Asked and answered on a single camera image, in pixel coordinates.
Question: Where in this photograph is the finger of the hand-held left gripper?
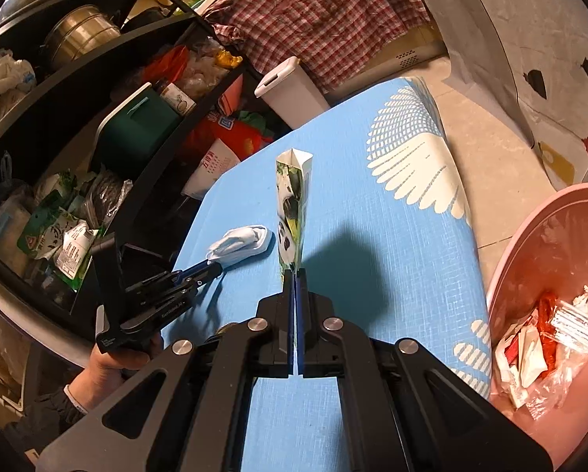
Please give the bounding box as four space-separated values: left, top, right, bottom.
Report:
169 258 216 281
186 264 224 292

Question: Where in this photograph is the green food packet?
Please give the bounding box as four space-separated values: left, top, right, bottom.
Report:
16 192 103 291

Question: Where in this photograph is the white plastic basket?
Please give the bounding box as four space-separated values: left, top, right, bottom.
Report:
382 24 447 77

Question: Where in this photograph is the red snack bag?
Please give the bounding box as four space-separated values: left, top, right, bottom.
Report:
183 111 275 163

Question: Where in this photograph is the red plastic bag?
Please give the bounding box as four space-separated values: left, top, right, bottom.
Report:
144 44 191 84

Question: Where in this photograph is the steel pot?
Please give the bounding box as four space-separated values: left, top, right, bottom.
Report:
41 4 123 72

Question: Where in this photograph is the green storage box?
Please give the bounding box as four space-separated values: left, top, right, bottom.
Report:
95 83 183 175

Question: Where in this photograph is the pink trash bin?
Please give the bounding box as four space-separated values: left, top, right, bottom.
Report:
485 183 588 472

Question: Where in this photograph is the glass jar with label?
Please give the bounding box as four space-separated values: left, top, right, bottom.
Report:
155 79 197 118

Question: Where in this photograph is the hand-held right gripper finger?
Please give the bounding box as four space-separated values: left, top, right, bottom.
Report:
297 268 553 472
36 270 297 472

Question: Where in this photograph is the person's left hand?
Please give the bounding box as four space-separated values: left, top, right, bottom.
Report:
70 333 165 404

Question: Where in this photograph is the black shelf rack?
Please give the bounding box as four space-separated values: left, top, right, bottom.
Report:
0 0 255 355

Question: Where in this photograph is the red and white wrapper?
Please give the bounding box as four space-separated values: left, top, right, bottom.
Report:
494 327 523 406

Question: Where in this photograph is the orange-red foil wrapper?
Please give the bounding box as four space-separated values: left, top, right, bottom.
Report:
537 291 562 369

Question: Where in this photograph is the white lidded bin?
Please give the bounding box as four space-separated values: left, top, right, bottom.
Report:
254 56 331 131

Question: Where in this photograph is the white plastic packaging tray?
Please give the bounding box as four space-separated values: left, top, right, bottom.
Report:
206 225 274 264

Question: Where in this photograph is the white bag with red print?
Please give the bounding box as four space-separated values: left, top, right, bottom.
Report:
181 138 242 200

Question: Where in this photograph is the person's left forearm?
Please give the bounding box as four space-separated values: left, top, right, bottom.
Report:
16 382 89 453

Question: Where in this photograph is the white deer print cloth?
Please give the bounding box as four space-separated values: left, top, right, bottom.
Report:
407 0 588 192

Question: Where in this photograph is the red plaid shirt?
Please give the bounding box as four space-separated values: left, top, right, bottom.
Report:
203 0 432 92

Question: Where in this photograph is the blue patterned tablecloth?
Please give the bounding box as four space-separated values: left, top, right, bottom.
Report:
169 76 494 472

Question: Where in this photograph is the green panda print packet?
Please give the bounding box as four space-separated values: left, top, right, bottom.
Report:
274 147 314 276

